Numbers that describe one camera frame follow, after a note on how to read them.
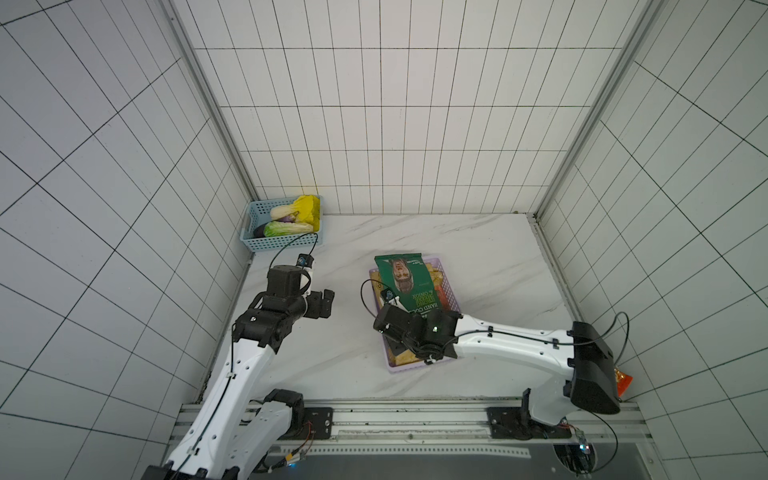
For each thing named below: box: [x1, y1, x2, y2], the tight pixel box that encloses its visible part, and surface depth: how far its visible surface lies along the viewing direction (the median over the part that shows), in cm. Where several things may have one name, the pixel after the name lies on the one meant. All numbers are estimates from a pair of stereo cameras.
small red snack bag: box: [613, 367, 634, 397], surface depth 76 cm
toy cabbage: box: [263, 222, 314, 237], surface depth 108 cm
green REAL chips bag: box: [374, 253, 441, 317], surface depth 89 cm
